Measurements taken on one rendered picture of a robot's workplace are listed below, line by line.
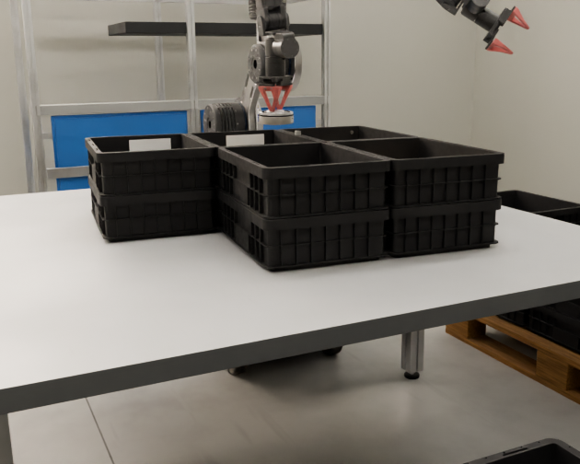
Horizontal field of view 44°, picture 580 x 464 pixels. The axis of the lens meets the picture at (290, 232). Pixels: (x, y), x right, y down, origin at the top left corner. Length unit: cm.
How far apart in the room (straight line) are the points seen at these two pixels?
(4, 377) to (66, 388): 9
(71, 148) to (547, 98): 333
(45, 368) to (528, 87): 484
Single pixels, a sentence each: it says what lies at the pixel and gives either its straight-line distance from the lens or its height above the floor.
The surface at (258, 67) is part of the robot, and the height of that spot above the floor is 112.
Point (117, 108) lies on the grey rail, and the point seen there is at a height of 91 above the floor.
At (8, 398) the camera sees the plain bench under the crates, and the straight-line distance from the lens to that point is 111.
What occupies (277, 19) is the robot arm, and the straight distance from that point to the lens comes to 206.
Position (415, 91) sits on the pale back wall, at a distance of 573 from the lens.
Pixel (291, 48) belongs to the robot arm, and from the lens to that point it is 200.
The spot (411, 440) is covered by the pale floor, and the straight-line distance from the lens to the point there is 232.
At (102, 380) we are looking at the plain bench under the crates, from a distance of 112.
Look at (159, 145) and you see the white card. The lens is 221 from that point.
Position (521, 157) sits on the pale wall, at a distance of 568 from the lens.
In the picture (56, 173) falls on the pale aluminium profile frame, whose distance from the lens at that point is 386.
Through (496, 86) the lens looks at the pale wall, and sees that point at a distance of 587.
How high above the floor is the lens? 115
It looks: 14 degrees down
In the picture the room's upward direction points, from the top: 1 degrees counter-clockwise
